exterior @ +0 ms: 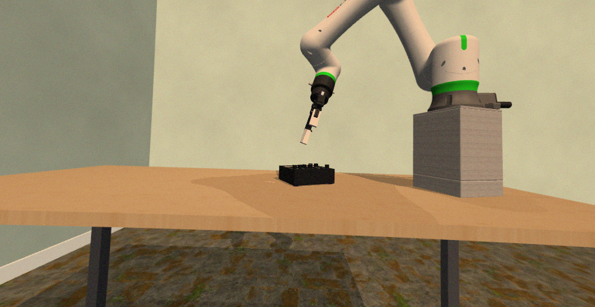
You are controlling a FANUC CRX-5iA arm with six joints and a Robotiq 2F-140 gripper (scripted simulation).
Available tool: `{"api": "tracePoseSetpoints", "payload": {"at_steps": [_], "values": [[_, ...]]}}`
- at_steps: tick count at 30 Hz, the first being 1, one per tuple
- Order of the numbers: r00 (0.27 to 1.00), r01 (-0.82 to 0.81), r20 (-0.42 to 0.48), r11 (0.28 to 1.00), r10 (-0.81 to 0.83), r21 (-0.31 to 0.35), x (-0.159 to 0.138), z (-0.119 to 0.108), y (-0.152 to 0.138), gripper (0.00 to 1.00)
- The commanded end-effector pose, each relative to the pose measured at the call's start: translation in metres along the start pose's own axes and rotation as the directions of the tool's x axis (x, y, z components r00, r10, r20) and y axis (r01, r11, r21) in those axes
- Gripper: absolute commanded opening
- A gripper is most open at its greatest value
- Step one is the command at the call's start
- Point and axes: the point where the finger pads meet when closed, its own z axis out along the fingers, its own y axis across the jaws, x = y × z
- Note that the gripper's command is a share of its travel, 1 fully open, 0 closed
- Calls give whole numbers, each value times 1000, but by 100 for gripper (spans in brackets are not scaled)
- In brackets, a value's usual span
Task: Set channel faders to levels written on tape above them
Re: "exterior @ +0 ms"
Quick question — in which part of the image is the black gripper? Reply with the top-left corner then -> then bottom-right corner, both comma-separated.
300,87 -> 330,145

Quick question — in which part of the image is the black lighting desk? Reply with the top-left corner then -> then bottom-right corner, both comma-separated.
279,163 -> 335,186

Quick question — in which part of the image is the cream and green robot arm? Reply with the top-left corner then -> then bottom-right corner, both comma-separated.
300,0 -> 512,112

